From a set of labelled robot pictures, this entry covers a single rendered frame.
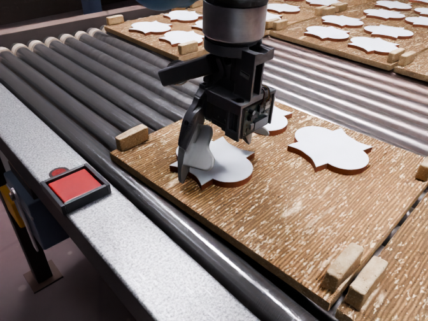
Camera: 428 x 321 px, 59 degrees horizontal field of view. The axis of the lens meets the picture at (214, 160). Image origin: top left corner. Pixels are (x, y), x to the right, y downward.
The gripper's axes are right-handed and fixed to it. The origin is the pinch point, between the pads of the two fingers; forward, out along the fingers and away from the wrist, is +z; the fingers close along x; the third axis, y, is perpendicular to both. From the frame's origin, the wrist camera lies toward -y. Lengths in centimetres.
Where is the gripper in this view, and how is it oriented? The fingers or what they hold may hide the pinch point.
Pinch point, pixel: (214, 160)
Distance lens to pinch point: 58.9
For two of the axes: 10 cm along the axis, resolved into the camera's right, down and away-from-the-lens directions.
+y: 7.1, 4.4, -5.4
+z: -0.4, 8.0, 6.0
